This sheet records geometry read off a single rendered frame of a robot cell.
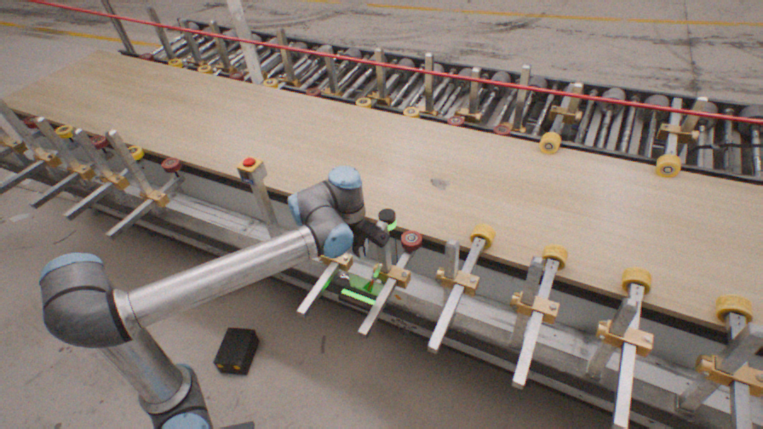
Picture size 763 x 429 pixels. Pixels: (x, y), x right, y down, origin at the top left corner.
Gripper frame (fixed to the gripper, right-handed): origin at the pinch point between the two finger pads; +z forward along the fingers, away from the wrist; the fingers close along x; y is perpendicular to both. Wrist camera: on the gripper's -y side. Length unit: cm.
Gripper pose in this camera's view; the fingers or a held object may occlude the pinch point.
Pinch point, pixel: (364, 257)
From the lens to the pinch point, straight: 153.0
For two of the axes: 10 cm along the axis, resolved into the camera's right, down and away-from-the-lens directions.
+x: -4.5, 6.6, -6.0
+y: -8.9, -2.7, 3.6
